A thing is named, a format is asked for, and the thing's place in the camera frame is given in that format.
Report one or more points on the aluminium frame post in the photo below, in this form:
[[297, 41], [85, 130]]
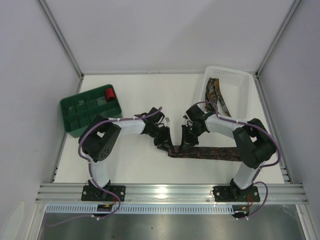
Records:
[[279, 34], [43, 5]]

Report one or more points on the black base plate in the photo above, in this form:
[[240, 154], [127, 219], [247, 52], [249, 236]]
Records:
[[90, 193], [226, 193]]

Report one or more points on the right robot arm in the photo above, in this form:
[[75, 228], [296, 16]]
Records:
[[254, 144]]

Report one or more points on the left aluminium frame post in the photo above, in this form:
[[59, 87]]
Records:
[[43, 5]]

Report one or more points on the dark brown patterned tie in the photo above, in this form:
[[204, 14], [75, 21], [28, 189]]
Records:
[[207, 153]]

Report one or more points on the red rolled tie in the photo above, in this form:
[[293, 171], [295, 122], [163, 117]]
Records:
[[110, 95]]

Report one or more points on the right aluminium frame post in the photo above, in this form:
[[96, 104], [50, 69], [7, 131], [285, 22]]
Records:
[[279, 34]]

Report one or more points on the white plastic basket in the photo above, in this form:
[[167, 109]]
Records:
[[235, 87]]

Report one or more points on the aluminium mounting rail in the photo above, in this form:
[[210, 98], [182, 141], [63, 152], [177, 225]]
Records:
[[170, 193]]

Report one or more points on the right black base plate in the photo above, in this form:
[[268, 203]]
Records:
[[226, 193]]

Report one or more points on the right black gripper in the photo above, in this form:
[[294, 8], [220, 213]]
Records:
[[189, 133]]

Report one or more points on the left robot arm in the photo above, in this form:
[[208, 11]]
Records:
[[99, 138]]

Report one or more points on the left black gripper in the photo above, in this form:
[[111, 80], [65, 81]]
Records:
[[162, 135]]

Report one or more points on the orange blue patterned tie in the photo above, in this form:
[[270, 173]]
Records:
[[213, 94]]

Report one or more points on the green compartment tray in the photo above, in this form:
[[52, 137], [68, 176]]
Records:
[[79, 110]]

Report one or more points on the white slotted cable duct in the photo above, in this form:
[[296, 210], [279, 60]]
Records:
[[206, 209]]

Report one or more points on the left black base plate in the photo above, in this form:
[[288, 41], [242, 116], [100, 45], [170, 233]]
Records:
[[90, 193]]

